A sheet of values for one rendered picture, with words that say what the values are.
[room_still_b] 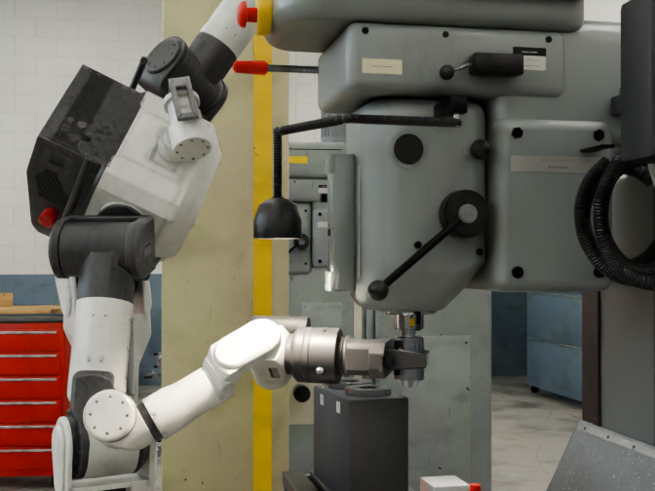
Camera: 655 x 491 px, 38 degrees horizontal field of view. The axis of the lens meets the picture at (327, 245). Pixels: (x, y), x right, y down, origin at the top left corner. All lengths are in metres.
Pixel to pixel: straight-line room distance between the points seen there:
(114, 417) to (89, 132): 0.49
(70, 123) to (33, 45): 9.03
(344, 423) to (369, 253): 0.50
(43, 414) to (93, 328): 4.47
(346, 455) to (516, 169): 0.67
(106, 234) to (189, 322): 1.63
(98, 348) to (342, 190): 0.45
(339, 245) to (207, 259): 1.74
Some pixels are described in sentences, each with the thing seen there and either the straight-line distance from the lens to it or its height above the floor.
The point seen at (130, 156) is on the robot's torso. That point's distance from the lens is 1.67.
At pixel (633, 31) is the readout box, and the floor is 1.68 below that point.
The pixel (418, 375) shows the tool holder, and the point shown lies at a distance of 1.49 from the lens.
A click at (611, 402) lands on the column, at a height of 1.15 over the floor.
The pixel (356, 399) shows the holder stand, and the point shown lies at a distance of 1.79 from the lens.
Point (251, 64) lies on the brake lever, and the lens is 1.57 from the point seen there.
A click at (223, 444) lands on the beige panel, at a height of 0.77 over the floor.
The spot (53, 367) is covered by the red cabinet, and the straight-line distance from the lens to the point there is 5.94.
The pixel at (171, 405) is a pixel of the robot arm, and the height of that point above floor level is 1.16.
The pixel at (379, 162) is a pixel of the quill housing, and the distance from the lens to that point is 1.40.
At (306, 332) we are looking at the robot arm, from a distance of 1.50.
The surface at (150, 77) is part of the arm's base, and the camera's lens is 1.83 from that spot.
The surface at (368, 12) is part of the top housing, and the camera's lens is 1.39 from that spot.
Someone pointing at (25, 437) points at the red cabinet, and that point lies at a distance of 6.04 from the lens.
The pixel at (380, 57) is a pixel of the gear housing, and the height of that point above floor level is 1.68.
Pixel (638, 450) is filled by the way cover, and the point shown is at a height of 1.09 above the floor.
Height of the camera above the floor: 1.39
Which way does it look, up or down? 1 degrees up
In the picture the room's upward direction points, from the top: straight up
